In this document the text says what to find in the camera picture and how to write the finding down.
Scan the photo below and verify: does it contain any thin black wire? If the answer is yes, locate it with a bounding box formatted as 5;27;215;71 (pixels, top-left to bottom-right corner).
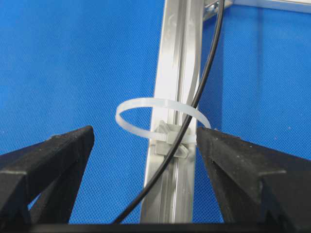
113;0;225;224

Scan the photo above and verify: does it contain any aluminium extrusion frame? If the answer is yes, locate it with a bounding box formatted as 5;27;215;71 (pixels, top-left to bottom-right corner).
140;0;311;224

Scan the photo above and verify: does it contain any white zip tie loop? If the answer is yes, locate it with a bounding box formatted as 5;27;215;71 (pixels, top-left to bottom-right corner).
115;98;211;154

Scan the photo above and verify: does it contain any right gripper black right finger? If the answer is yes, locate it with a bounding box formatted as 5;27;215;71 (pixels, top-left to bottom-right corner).
197;127;311;225

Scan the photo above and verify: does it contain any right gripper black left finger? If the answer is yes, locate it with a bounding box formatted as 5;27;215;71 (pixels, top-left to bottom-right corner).
0;126;94;226

